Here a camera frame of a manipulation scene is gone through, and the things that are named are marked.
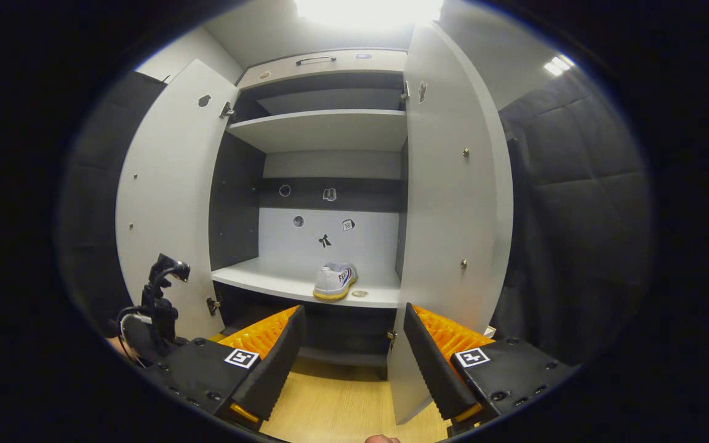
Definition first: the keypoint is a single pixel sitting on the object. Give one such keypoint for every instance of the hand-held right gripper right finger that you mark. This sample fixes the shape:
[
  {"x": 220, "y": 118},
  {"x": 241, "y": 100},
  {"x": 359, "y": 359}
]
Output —
[{"x": 431, "y": 369}]

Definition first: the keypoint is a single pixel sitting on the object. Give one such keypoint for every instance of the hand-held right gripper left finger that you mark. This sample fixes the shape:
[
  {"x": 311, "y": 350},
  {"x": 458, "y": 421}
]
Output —
[{"x": 280, "y": 369}]

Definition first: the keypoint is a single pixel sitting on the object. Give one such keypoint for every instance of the white canvas shoe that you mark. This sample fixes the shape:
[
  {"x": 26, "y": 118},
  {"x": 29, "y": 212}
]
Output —
[{"x": 333, "y": 283}]

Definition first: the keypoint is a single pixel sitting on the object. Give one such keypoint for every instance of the grey cabinet door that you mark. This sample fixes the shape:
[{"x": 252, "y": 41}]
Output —
[
  {"x": 164, "y": 203},
  {"x": 447, "y": 215}
]

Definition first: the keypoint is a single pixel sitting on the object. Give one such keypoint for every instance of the black backdrop cloth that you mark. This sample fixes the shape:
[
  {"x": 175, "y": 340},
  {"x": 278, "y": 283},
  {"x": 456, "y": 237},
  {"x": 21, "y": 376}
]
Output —
[{"x": 576, "y": 215}]

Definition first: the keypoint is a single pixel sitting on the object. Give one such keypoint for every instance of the ceiling light panel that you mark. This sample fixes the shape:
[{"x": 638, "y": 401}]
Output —
[
  {"x": 370, "y": 12},
  {"x": 559, "y": 65}
]

